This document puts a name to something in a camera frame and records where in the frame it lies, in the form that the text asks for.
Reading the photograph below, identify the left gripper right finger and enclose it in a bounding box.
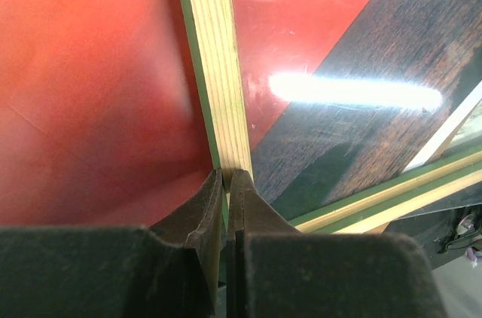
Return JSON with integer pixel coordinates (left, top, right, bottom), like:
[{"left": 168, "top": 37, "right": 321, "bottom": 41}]
[{"left": 227, "top": 170, "right": 447, "bottom": 317}]

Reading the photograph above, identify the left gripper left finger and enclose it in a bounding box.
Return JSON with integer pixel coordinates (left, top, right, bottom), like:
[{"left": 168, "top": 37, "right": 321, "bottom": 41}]
[{"left": 1, "top": 170, "right": 223, "bottom": 317}]

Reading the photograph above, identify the sunset photo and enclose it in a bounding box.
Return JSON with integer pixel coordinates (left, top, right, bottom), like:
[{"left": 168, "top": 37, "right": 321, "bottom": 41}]
[{"left": 0, "top": 0, "right": 482, "bottom": 227}]

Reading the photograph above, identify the green wooden picture frame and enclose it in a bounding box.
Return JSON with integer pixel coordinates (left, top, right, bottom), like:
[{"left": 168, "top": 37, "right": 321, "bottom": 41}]
[{"left": 171, "top": 0, "right": 482, "bottom": 296}]

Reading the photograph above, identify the clear acrylic sheet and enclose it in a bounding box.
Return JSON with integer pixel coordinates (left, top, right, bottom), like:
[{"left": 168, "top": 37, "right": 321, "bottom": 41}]
[{"left": 233, "top": 0, "right": 481, "bottom": 220}]

